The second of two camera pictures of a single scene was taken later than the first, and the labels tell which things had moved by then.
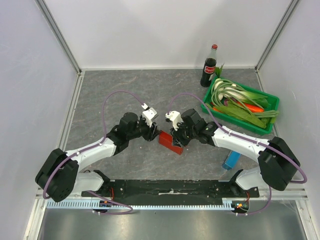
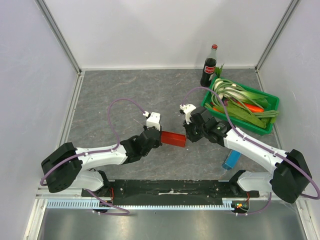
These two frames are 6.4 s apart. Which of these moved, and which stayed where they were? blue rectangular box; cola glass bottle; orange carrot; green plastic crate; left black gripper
Moved: left black gripper
Stayed: blue rectangular box; orange carrot; cola glass bottle; green plastic crate
